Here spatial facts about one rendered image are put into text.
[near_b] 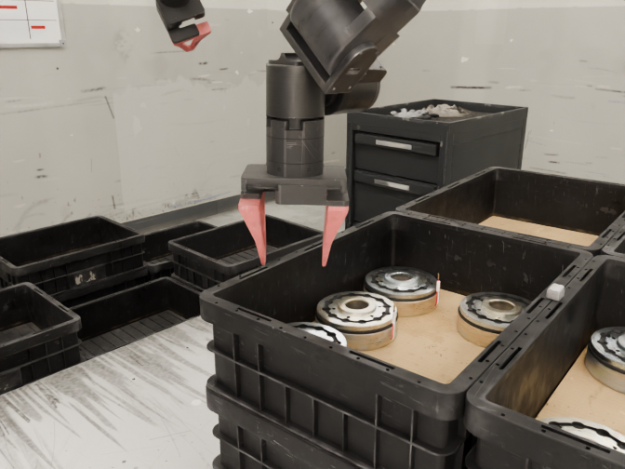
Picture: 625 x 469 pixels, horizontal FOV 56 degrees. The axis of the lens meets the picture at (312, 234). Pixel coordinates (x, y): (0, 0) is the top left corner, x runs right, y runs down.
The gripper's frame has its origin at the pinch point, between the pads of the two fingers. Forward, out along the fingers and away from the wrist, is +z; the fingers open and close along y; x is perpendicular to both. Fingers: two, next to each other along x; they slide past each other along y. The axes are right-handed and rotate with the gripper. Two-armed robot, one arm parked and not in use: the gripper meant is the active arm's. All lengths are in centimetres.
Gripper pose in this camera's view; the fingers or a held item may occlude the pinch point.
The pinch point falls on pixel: (293, 256)
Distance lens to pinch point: 62.5
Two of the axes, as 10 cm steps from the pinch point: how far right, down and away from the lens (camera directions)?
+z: -0.2, 9.5, 3.2
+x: -0.1, 3.2, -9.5
